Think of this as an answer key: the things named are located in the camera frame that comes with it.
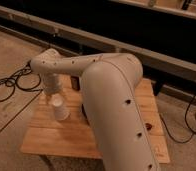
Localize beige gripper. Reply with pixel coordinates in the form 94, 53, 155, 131
41, 74, 62, 97

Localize white ceramic cup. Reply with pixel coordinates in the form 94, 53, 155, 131
51, 97, 70, 121

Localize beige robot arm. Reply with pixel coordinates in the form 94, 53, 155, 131
30, 49, 161, 171

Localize small dark cup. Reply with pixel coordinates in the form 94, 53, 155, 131
71, 76, 80, 91

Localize black bowl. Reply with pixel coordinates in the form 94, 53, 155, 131
81, 104, 88, 121

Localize wooden table board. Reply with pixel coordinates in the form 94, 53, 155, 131
21, 75, 170, 164

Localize small red object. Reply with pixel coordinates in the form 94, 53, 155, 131
145, 123, 153, 131

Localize black floor cables left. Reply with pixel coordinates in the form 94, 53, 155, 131
0, 62, 43, 104

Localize black floor cables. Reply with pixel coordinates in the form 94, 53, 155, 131
0, 62, 43, 104
159, 93, 196, 161

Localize black floor cables right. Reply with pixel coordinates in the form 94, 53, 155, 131
159, 93, 196, 161

